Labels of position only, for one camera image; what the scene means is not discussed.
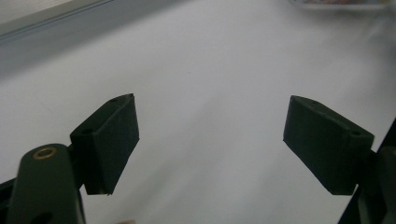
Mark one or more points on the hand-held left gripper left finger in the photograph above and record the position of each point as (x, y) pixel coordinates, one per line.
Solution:
(107, 146)

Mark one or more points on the grey metal rail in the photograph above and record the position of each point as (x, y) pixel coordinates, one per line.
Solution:
(46, 21)

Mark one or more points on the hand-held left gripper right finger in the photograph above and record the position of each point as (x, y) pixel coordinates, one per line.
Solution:
(323, 143)

